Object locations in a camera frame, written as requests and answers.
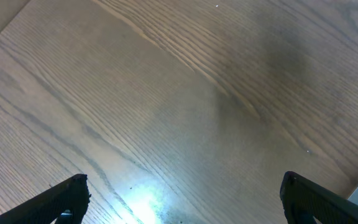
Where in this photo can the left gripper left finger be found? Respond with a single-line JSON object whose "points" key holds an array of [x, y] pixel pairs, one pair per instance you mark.
{"points": [[67, 202]]}

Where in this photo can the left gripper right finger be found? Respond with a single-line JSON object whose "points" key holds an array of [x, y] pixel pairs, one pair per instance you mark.
{"points": [[307, 202]]}

